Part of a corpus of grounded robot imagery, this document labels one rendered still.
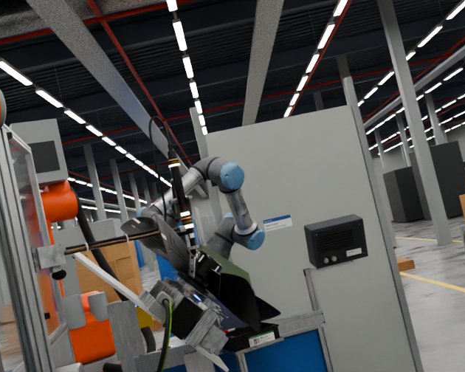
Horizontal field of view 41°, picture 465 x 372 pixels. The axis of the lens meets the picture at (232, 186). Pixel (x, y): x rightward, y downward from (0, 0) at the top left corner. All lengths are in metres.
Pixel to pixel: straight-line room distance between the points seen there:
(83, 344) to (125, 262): 4.35
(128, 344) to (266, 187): 2.31
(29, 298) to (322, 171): 2.86
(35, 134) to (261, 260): 2.94
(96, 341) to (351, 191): 2.99
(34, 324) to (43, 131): 4.47
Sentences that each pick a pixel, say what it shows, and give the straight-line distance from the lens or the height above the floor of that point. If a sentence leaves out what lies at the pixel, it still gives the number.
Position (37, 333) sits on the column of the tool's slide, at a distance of 2.10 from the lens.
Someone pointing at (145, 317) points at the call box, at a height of 1.03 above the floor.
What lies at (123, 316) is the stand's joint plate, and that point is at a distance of 2.34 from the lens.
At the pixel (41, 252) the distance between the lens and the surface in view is 2.13.
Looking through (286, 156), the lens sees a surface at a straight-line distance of 4.47.
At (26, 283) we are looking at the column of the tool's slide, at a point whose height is 1.30.
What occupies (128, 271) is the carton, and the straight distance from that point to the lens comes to 10.48.
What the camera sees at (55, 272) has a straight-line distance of 2.17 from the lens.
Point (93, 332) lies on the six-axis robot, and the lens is 6.29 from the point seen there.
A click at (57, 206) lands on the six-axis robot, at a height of 1.91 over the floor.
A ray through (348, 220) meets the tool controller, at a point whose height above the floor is 1.23.
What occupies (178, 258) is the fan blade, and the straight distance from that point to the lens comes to 2.22.
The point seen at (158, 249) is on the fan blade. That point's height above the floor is 1.31.
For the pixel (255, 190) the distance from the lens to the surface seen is 4.40.
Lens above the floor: 1.32
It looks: 4 degrees up
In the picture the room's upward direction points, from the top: 13 degrees counter-clockwise
